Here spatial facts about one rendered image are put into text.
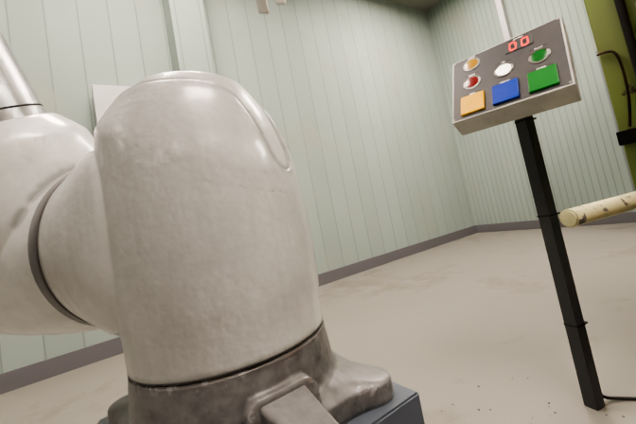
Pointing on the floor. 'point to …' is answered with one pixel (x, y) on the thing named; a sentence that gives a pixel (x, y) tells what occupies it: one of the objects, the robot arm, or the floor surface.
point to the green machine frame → (610, 29)
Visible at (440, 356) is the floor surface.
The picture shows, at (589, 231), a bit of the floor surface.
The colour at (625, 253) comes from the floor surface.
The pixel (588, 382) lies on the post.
